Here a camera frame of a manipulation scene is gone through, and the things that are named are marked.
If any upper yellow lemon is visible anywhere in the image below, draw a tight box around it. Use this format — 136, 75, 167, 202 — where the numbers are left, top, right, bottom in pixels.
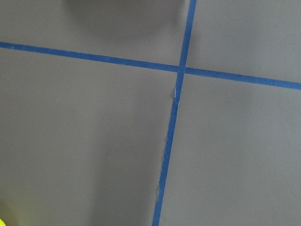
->
0, 219, 6, 226

